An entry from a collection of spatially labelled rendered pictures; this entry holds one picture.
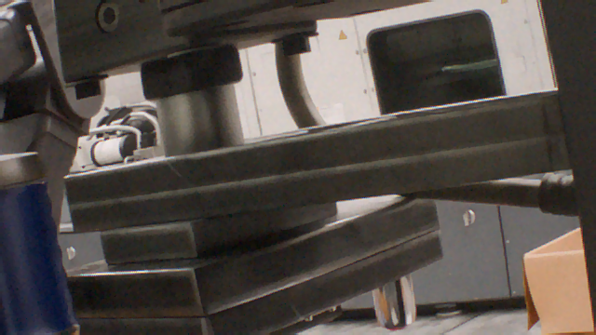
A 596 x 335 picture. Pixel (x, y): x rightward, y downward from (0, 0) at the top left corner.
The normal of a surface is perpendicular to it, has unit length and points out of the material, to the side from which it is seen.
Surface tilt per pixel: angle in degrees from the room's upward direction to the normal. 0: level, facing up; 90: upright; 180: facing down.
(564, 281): 88
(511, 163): 90
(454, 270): 90
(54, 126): 88
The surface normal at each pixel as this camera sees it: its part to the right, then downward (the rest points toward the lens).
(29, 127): -0.49, -0.37
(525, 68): -0.65, 0.16
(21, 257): 0.58, -0.32
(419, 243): 0.78, -0.11
